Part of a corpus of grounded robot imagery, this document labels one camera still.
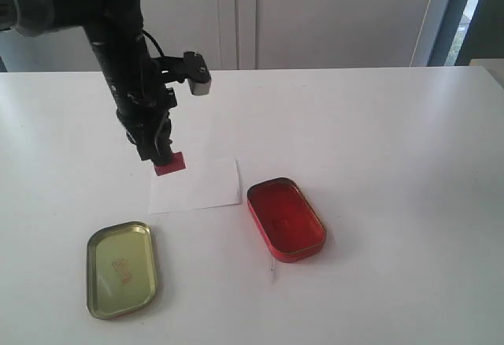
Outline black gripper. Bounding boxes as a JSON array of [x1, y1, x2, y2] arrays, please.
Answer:
[[87, 32, 176, 165]]

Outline white paper card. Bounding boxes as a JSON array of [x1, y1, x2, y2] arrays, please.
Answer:
[[148, 158, 241, 214]]

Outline gold metal tin lid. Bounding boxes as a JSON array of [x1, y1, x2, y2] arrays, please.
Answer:
[[86, 221, 158, 320]]

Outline red plastic stamp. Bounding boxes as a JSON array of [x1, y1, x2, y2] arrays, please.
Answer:
[[154, 152, 186, 176]]

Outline red ink pad tin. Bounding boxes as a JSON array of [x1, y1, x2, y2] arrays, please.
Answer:
[[246, 177, 327, 263]]

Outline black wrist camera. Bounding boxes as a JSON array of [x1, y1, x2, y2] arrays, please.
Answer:
[[154, 51, 212, 96]]

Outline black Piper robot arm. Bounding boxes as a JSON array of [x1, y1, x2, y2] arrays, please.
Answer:
[[1, 0, 182, 169]]

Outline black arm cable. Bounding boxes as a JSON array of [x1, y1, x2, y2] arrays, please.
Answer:
[[140, 28, 166, 61]]

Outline white cabinet doors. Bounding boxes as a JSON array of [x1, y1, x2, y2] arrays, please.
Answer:
[[0, 0, 461, 72]]

